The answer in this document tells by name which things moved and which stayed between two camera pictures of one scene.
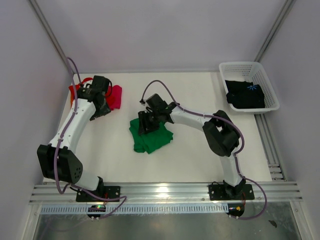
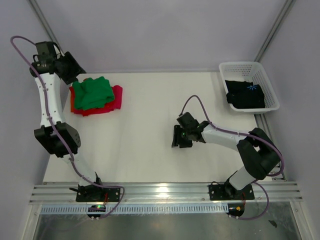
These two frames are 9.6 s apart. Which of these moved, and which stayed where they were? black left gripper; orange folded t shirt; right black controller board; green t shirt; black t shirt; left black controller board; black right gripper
Moved: black right gripper; green t shirt; black left gripper
Stayed: left black controller board; right black controller board; orange folded t shirt; black t shirt
